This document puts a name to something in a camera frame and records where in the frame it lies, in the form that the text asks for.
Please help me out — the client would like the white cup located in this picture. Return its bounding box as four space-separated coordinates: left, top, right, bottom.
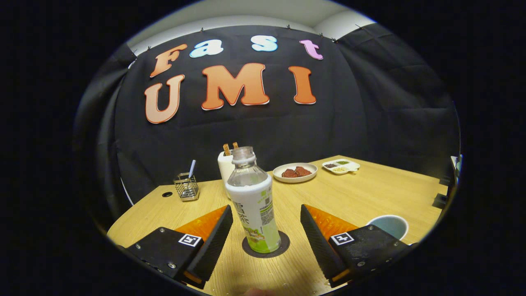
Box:
367 215 409 241

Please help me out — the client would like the round white plate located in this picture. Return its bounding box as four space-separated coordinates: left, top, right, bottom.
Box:
273 162 318 183

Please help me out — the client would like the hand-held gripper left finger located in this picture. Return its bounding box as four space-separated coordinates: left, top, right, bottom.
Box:
125 205 234 289

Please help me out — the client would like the white green juice bottle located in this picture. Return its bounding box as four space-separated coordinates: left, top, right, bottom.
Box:
225 146 282 254

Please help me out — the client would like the dark brown round coaster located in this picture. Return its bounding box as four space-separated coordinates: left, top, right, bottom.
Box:
242 230 291 259

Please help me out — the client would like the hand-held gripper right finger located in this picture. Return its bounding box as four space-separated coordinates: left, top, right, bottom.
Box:
300 204 411 288

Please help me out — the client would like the divided white condiment dish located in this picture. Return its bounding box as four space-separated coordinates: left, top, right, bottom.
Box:
322 159 360 176

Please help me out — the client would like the white toaster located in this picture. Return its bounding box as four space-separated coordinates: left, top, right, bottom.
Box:
217 150 237 200

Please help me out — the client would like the wooden table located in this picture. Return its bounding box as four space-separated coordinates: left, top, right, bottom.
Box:
107 155 448 296

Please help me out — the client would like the wire utensil holder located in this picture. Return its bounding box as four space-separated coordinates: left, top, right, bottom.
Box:
173 173 201 201

